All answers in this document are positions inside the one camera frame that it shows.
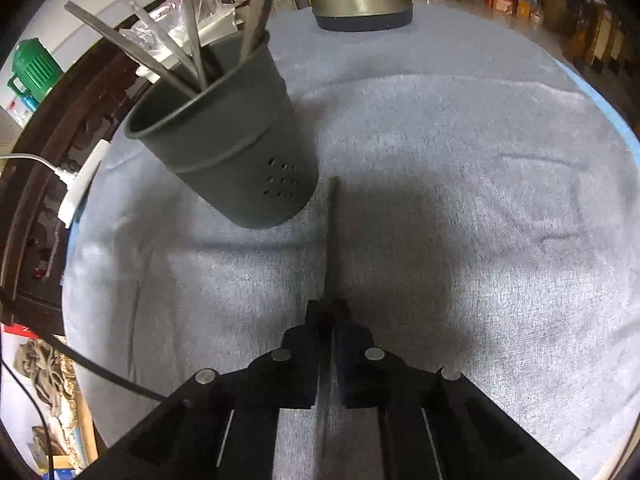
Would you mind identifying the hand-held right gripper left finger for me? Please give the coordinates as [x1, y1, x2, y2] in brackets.
[80, 299, 332, 480]

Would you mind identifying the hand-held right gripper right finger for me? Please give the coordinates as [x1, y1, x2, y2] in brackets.
[331, 299, 577, 480]

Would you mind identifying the dark metal chopstick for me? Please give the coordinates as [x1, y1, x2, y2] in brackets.
[178, 0, 208, 90]
[238, 0, 290, 65]
[104, 0, 202, 81]
[320, 176, 344, 480]
[64, 1, 190, 95]

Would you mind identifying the dark grey utensil holder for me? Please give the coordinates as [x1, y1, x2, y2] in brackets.
[123, 30, 321, 230]

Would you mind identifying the grey table cloth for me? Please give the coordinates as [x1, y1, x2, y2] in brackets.
[61, 2, 640, 480]

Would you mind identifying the brown crumpled cloth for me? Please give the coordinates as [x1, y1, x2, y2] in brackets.
[14, 337, 81, 418]

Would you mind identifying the white power strip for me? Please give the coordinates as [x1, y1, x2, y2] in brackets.
[57, 140, 111, 227]

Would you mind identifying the dark carved wooden cabinet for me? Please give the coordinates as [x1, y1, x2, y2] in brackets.
[0, 35, 151, 323]

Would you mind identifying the clear plastic bag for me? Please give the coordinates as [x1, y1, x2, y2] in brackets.
[120, 0, 241, 61]

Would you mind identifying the green plastic jug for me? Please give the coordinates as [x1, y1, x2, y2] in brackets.
[6, 39, 65, 107]

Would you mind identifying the brown wooden furniture row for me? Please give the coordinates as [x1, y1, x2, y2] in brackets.
[540, 0, 640, 113]

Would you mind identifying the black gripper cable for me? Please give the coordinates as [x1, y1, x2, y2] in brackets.
[0, 297, 168, 403]

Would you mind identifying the thin black cable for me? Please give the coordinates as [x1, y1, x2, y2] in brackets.
[0, 360, 56, 476]

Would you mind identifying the white power cable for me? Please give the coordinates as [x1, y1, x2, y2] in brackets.
[0, 152, 81, 183]

